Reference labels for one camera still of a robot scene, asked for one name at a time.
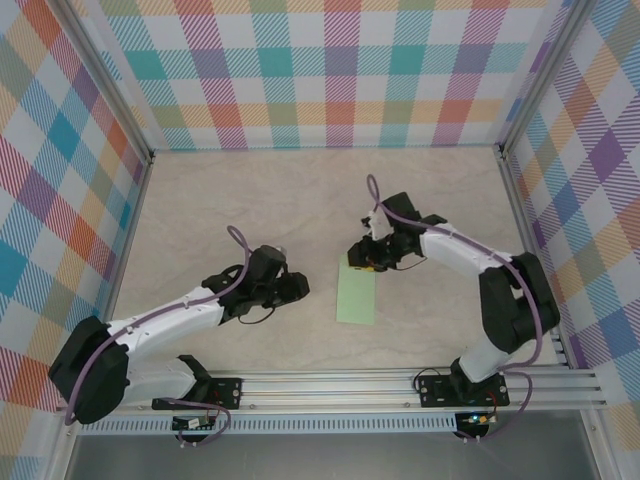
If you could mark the aluminium frame leg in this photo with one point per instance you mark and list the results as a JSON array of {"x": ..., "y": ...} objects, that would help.
[
  {"x": 60, "y": 455},
  {"x": 597, "y": 445}
]

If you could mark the right circuit board with LED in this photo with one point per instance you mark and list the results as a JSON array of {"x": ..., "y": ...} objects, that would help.
[{"x": 477, "y": 419}]

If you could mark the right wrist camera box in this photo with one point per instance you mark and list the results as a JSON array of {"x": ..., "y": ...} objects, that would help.
[{"x": 378, "y": 225}]

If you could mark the aluminium mounting rail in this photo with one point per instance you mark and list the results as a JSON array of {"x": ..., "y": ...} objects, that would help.
[{"x": 325, "y": 390}]

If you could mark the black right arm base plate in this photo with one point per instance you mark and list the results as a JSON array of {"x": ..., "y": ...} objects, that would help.
[{"x": 432, "y": 392}]

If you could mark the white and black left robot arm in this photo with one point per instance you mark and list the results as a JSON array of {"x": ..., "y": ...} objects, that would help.
[{"x": 90, "y": 375}]

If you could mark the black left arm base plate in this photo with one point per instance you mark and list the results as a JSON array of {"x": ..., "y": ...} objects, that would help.
[{"x": 231, "y": 392}]

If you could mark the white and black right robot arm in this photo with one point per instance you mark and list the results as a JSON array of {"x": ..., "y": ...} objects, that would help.
[{"x": 515, "y": 310}]

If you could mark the light green paper sheet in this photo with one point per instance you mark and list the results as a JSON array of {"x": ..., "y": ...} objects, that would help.
[{"x": 356, "y": 300}]

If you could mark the black left circuit board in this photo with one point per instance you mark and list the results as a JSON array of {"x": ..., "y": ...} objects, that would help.
[{"x": 187, "y": 424}]

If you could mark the aluminium frame post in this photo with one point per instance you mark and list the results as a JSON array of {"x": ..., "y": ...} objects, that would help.
[
  {"x": 545, "y": 82},
  {"x": 107, "y": 85}
]

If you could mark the aluminium side rail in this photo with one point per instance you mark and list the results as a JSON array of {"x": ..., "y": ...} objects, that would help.
[
  {"x": 535, "y": 250},
  {"x": 131, "y": 240}
]

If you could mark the grey metal panel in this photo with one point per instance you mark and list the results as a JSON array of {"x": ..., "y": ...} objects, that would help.
[{"x": 325, "y": 457}]

